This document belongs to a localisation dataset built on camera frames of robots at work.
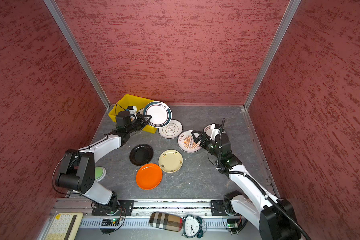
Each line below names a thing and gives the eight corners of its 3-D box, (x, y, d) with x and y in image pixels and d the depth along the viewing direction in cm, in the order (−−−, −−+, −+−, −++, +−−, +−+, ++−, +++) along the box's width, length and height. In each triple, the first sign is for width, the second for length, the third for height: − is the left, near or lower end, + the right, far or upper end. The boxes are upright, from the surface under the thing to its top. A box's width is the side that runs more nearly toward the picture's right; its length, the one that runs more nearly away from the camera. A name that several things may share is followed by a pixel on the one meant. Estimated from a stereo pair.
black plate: (128, 165, 91) (127, 163, 88) (133, 146, 99) (132, 143, 97) (151, 165, 91) (150, 163, 88) (154, 146, 100) (153, 143, 97)
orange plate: (134, 190, 82) (132, 189, 80) (139, 164, 91) (138, 163, 89) (161, 190, 82) (160, 189, 80) (163, 164, 91) (163, 163, 89)
